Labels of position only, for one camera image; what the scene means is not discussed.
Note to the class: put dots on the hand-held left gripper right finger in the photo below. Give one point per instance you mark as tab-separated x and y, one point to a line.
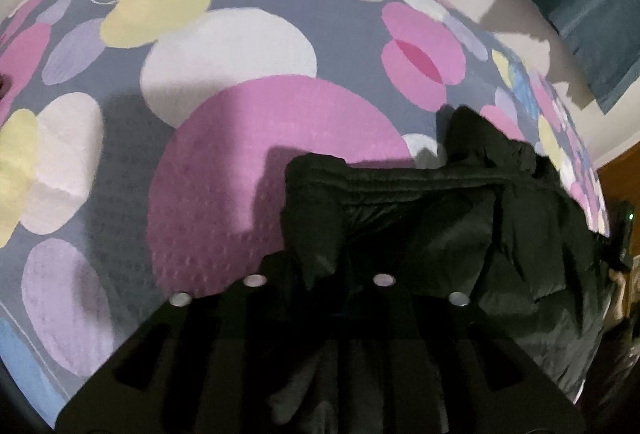
400	324

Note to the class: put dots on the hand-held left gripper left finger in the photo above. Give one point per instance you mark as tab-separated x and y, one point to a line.
240	324

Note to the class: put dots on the black puffer jacket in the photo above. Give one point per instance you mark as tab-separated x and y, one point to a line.
450	224

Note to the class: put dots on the person's right hand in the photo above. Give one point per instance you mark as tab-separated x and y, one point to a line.
617	299

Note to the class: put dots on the wooden furniture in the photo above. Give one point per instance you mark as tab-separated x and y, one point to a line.
620	179

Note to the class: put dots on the polka dot bed sheet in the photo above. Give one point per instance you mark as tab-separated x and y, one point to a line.
250	164

